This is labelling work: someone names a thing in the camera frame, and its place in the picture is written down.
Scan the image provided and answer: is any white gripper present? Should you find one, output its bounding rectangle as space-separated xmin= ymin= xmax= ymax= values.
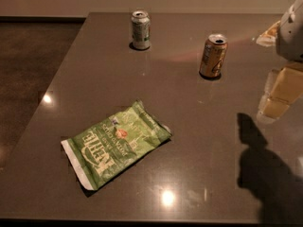
xmin=256 ymin=0 xmax=303 ymax=124

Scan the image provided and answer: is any green white 7up can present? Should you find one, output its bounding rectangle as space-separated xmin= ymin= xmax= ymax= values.
xmin=131 ymin=10 xmax=151 ymax=50

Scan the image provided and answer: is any green kettle chips bag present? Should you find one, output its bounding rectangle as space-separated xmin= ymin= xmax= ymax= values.
xmin=62 ymin=100 xmax=171 ymax=191

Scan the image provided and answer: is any orange soda can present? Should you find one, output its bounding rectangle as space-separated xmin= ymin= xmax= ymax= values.
xmin=199 ymin=34 xmax=228 ymax=79

